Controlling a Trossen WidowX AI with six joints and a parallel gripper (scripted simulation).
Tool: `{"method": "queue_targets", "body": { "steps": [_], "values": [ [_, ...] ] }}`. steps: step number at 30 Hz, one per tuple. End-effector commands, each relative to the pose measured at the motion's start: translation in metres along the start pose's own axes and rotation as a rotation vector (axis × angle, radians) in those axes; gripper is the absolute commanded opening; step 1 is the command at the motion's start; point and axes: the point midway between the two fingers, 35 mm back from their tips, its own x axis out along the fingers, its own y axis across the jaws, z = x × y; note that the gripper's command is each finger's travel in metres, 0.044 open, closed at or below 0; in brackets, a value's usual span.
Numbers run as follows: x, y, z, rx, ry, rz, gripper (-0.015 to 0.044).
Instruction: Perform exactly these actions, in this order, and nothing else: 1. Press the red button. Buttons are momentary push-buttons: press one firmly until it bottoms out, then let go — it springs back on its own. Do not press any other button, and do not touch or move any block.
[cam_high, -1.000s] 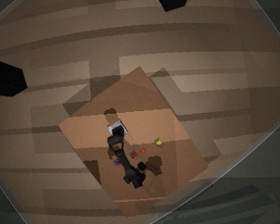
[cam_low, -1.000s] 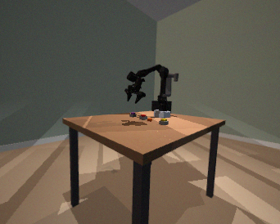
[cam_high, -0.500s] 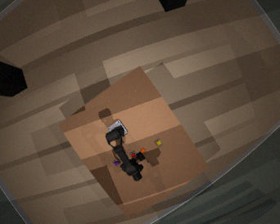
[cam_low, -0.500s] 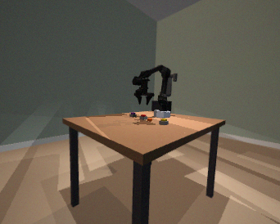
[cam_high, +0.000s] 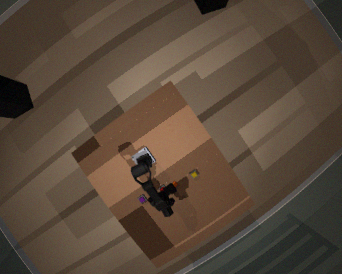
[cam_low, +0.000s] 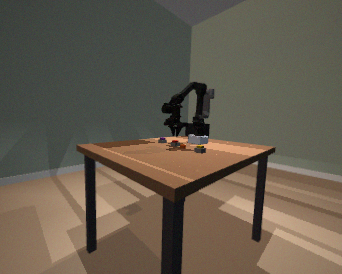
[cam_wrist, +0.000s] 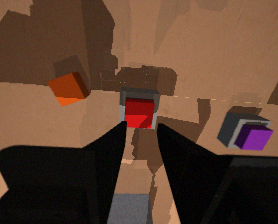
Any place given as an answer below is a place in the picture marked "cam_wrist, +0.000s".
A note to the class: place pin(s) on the orange block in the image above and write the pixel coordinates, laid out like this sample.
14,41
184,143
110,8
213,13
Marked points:
68,88

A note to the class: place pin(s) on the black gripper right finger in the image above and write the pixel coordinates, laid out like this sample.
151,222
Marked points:
198,178

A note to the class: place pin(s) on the red button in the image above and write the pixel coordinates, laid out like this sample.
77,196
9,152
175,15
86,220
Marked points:
139,107

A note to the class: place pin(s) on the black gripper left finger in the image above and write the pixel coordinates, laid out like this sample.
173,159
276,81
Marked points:
94,167

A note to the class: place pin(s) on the purple button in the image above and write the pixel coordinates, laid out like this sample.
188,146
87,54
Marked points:
245,131

